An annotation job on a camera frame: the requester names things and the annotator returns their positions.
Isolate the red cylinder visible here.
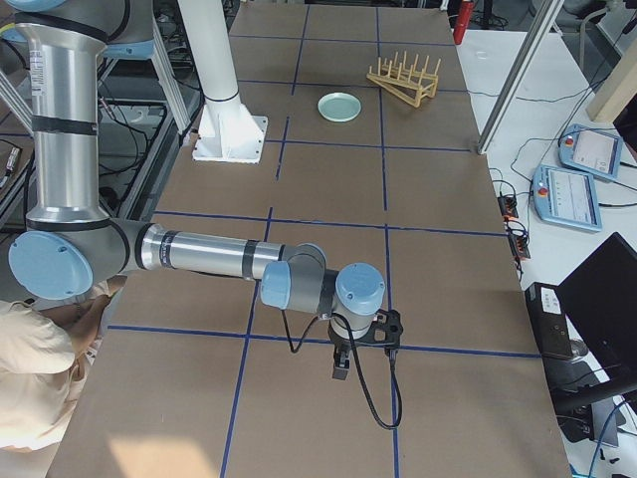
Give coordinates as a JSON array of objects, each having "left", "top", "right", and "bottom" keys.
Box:
[{"left": 453, "top": 0, "right": 474, "bottom": 45}]

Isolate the blue teach pendant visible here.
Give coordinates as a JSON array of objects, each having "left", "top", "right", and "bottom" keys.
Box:
[
  {"left": 558, "top": 123, "right": 624, "bottom": 181},
  {"left": 532, "top": 164, "right": 603, "bottom": 232}
]

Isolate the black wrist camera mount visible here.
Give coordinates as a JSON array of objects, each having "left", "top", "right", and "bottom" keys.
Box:
[{"left": 360, "top": 310, "right": 404, "bottom": 351}]

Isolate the near blue teach pendant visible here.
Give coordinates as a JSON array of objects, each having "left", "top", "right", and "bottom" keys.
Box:
[{"left": 532, "top": 164, "right": 603, "bottom": 232}]

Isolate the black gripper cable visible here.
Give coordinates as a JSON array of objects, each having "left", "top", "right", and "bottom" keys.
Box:
[{"left": 281, "top": 308, "right": 403, "bottom": 430}]

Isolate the aluminium frame post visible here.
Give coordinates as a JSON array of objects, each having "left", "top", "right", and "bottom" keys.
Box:
[{"left": 477, "top": 0, "right": 564, "bottom": 154}]

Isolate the black monitor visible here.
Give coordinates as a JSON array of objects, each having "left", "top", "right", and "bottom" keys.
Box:
[{"left": 552, "top": 232, "right": 636, "bottom": 414}]

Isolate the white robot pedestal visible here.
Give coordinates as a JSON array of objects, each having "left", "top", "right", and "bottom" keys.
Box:
[{"left": 178, "top": 0, "right": 268, "bottom": 164}]

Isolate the wooden plate rack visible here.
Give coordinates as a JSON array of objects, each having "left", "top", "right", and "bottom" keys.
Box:
[{"left": 366, "top": 51, "right": 441, "bottom": 109}]

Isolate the black computer box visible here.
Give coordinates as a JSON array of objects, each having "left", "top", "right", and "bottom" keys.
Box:
[{"left": 525, "top": 282, "right": 589, "bottom": 361}]

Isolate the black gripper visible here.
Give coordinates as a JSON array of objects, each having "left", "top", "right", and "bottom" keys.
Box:
[{"left": 328, "top": 326, "right": 356, "bottom": 380}]

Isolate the green ceramic plate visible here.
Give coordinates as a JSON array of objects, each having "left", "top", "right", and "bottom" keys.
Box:
[{"left": 318, "top": 92, "right": 362, "bottom": 122}]

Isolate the far blue teach pendant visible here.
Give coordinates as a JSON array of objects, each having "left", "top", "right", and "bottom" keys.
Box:
[{"left": 558, "top": 123, "right": 624, "bottom": 181}]

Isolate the orange black usb hub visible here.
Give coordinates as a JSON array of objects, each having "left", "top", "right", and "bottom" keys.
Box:
[{"left": 498, "top": 194, "right": 519, "bottom": 220}]

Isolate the person in beige shirt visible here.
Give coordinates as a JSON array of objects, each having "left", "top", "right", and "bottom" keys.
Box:
[{"left": 1, "top": 275, "right": 126, "bottom": 452}]

